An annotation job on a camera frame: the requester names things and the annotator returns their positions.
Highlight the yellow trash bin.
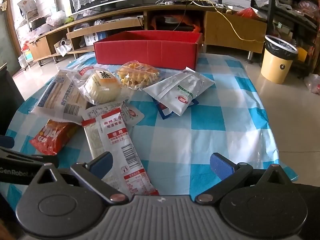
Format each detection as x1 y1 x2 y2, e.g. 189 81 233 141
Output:
261 35 298 84

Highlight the white plastic bag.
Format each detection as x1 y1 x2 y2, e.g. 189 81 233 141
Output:
304 74 320 95

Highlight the orange red chip bag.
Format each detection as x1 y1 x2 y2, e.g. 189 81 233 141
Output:
29 120 80 155

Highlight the blue white carton box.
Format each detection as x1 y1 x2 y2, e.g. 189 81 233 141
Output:
84 31 107 46

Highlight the white blue cracker package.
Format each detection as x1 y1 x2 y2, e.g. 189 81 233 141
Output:
31 70 87 125

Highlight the long white red snack pack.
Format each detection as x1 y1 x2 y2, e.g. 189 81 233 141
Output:
82 107 159 197

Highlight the silver white green pouch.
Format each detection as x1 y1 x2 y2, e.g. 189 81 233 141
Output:
144 67 214 116

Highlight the blue white checkered tablecloth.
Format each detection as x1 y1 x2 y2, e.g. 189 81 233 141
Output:
6 54 298 198

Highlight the yellow waffle pack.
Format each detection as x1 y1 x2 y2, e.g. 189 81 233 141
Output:
116 61 164 90

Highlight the round steamed cake pack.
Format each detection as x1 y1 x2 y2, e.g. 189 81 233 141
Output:
67 66 130 105

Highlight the small white red sachet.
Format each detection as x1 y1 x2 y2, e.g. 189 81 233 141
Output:
81 101 144 126

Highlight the red cardboard box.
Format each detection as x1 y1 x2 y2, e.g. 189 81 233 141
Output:
94 30 202 70

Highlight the black shelving rack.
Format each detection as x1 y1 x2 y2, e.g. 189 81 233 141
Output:
251 0 319 77

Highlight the blue snack bag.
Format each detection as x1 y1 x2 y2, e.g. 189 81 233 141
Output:
152 99 199 120

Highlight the red bag on stand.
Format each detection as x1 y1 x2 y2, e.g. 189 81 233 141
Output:
235 7 261 20

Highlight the yellow cable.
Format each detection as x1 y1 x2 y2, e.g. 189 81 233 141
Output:
184 0 266 42

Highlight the orange plastic bag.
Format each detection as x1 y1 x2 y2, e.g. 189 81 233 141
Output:
149 15 202 33

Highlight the wooden TV stand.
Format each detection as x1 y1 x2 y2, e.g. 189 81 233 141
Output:
28 5 267 63

